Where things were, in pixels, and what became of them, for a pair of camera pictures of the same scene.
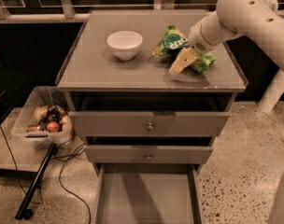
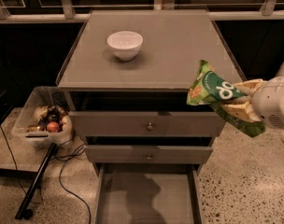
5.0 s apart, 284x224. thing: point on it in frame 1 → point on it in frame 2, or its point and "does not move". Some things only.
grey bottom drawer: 149,194 does not move
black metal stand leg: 26,214 does not move
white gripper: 198,38 → 270,102
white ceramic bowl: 125,44 does not move
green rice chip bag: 173,40 → 207,87
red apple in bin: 52,127 does not move
